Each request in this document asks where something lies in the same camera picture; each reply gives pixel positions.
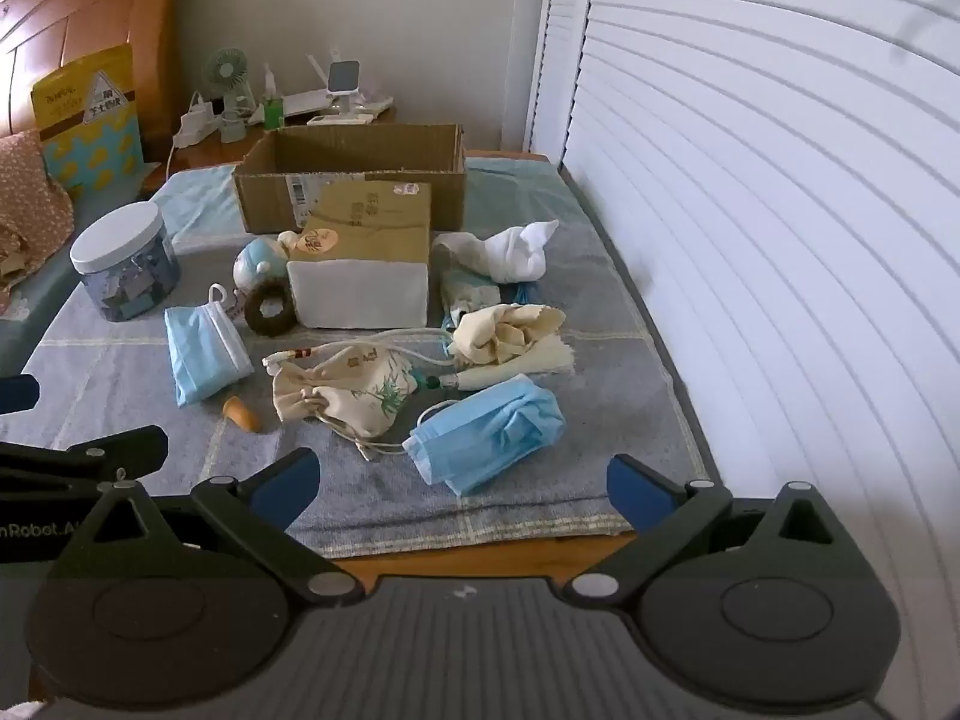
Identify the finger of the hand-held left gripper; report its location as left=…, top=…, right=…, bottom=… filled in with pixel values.
left=0, top=424, right=169, bottom=493
left=0, top=373, right=41, bottom=415

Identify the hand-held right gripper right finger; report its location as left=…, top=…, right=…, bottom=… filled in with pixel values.
left=562, top=454, right=875, bottom=605

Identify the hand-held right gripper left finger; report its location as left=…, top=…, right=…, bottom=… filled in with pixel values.
left=49, top=448, right=359, bottom=607

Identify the cream drawstring pouch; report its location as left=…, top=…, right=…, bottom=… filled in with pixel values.
left=271, top=356, right=413, bottom=460

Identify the puffy blue face mask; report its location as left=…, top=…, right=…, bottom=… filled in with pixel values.
left=403, top=379, right=565, bottom=497

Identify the cream tassel with cord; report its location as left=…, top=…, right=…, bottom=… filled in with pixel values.
left=262, top=328, right=577, bottom=395

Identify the dark brown scrunchie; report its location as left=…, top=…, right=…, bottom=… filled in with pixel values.
left=244, top=281, right=297, bottom=336

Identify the cream cloth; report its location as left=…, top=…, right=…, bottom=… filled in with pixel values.
left=452, top=304, right=567, bottom=368

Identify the blue and white plush toy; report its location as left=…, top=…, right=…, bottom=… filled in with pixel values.
left=234, top=236, right=290, bottom=293

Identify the brown cardboard box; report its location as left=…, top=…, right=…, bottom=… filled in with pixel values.
left=232, top=124, right=467, bottom=235

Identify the small orange rubber cap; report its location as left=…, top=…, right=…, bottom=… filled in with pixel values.
left=223, top=395, right=261, bottom=434

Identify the clear jar with white lid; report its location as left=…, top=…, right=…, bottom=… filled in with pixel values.
left=70, top=202, right=181, bottom=323

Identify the pink polka dot pillow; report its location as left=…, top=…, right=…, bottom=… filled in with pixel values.
left=0, top=129, right=76, bottom=316

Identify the olive tissue paper pack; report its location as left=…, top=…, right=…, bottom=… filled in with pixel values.
left=287, top=181, right=434, bottom=331

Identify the teal bed sheet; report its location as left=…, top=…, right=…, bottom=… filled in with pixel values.
left=0, top=161, right=162, bottom=421

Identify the pale green patterned cloth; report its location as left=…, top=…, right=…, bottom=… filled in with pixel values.
left=441, top=268, right=502, bottom=327

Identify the yellow printed bag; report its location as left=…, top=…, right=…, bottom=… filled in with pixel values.
left=31, top=43, right=145, bottom=192

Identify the white power strip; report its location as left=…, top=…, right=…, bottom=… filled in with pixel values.
left=161, top=90, right=218, bottom=188

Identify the wide white louvered door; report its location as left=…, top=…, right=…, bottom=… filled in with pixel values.
left=562, top=0, right=960, bottom=616

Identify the green bottle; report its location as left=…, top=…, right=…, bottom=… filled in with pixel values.
left=259, top=64, right=284, bottom=130

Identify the small green desk fan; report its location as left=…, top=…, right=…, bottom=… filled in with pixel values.
left=202, top=47, right=252, bottom=143

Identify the white router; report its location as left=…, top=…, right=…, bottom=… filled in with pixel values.
left=285, top=52, right=395, bottom=121

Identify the wooden headboard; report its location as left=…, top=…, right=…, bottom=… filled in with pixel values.
left=0, top=0, right=197, bottom=166

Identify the white stand with screen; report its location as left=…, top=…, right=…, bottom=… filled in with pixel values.
left=326, top=58, right=361, bottom=117

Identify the narrow white louvered door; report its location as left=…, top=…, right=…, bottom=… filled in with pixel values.
left=527, top=0, right=601, bottom=166

